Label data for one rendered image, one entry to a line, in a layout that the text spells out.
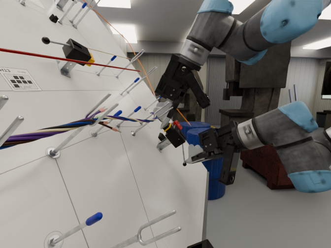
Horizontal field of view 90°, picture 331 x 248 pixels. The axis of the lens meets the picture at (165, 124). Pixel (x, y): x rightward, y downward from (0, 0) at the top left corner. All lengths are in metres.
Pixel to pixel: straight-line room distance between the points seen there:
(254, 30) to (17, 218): 0.46
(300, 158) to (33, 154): 0.48
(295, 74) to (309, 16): 8.45
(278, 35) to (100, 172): 0.40
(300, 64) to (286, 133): 8.55
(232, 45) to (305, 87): 8.72
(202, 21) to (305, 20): 0.20
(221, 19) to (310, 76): 8.90
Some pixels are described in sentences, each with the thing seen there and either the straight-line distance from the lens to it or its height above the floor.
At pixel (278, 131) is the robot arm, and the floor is 1.18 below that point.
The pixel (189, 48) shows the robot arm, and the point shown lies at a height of 1.37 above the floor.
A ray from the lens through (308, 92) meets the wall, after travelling 9.31.
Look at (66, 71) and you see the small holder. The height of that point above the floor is 1.31.
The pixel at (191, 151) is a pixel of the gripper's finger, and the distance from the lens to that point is 0.56.
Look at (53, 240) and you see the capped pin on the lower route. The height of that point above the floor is 1.09.
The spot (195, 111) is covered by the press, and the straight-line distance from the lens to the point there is 5.66.
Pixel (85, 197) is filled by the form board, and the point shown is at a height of 1.10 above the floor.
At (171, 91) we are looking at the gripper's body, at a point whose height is 1.27.
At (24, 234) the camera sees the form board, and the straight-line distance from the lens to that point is 0.27.
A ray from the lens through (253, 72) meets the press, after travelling 3.72.
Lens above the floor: 1.26
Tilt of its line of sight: 10 degrees down
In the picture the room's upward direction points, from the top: straight up
